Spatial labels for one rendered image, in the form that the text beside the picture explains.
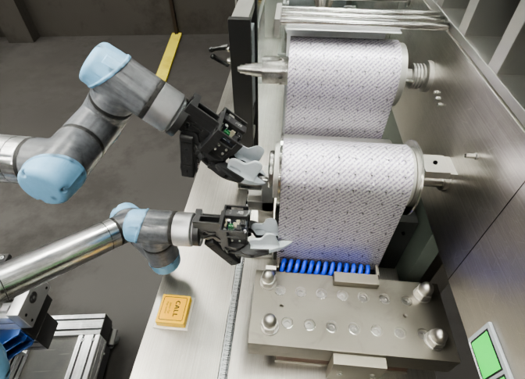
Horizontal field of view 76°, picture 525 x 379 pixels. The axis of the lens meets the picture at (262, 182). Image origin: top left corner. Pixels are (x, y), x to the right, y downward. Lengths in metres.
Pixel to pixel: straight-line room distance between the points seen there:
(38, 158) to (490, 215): 0.67
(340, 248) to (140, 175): 2.04
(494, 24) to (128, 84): 0.65
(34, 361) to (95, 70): 1.44
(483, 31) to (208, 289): 0.82
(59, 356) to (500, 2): 1.82
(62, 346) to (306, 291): 1.26
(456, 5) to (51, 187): 0.86
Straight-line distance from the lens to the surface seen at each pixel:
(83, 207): 2.55
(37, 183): 0.56
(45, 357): 1.81
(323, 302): 0.76
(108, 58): 0.58
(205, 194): 1.12
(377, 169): 0.64
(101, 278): 2.15
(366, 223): 0.71
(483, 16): 0.79
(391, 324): 0.78
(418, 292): 0.81
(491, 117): 0.64
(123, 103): 0.59
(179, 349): 0.87
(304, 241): 0.75
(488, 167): 0.63
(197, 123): 0.60
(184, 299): 0.89
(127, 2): 4.82
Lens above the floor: 1.71
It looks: 45 degrees down
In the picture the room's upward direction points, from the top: straight up
